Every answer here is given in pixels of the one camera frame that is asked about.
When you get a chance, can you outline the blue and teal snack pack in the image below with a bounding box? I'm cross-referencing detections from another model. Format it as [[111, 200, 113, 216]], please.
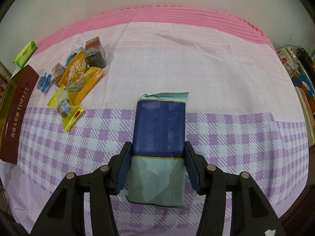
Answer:
[[127, 92, 188, 209]]

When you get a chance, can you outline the yellow clear snack packet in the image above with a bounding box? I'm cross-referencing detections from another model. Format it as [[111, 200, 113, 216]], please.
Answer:
[[47, 85, 84, 133]]

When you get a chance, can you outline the small blue candy wrapper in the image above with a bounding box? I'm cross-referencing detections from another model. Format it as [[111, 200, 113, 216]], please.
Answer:
[[37, 73, 52, 94]]

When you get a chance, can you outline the orange yellow snack packet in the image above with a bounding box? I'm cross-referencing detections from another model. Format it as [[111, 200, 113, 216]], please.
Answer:
[[58, 49, 105, 105]]

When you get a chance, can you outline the blue clear dark-ball snack packet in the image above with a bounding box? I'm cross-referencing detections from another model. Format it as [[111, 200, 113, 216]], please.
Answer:
[[65, 47, 85, 67]]

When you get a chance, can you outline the pink purple checked tablecloth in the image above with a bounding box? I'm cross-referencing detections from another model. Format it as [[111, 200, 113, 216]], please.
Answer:
[[1, 6, 309, 231]]

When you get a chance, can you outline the brown toffee tin box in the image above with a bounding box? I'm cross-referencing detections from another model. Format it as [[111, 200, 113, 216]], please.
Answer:
[[1, 65, 39, 164]]

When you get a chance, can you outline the clear wrapped brown cake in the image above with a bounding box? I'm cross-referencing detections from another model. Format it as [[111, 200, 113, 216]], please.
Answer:
[[51, 63, 66, 86]]

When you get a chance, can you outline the green tissue pack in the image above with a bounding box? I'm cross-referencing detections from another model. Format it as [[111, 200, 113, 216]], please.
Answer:
[[13, 41, 37, 69]]

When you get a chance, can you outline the grey red-banded snack block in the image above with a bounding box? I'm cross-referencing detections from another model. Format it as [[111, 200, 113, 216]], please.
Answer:
[[85, 36, 107, 69]]

